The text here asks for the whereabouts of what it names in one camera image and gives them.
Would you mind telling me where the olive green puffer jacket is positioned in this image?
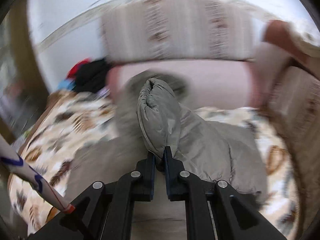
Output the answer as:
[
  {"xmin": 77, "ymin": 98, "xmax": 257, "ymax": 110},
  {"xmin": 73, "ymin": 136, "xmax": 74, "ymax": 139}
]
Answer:
[{"xmin": 65, "ymin": 70, "xmax": 267, "ymax": 204}]

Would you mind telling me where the pile of dark clothes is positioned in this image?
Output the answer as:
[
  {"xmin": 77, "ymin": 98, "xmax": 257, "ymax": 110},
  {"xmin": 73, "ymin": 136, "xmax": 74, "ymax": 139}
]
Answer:
[{"xmin": 56, "ymin": 59, "xmax": 113, "ymax": 93}]

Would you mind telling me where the leaf pattern fleece blanket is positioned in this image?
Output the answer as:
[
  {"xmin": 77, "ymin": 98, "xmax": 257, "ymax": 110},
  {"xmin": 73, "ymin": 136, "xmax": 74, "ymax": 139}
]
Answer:
[{"xmin": 9, "ymin": 90, "xmax": 300, "ymax": 239}]

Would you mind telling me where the pink quilted pillow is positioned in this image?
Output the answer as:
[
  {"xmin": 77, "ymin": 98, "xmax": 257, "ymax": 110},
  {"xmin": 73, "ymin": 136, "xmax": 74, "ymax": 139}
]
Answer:
[{"xmin": 106, "ymin": 60, "xmax": 261, "ymax": 109}]

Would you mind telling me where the striped floral cushion at right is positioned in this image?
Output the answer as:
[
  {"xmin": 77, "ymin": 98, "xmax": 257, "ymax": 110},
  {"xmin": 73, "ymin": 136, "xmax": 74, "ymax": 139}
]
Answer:
[{"xmin": 264, "ymin": 66, "xmax": 319, "ymax": 234}]

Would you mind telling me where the striped floral pillow at top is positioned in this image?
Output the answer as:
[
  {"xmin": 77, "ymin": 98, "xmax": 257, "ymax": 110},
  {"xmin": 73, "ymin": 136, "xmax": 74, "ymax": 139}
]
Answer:
[{"xmin": 101, "ymin": 0, "xmax": 254, "ymax": 63}]

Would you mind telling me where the pink brown pillow at corner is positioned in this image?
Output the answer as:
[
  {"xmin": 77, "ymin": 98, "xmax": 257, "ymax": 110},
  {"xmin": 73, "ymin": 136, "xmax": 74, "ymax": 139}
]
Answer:
[{"xmin": 248, "ymin": 20, "xmax": 319, "ymax": 107}]

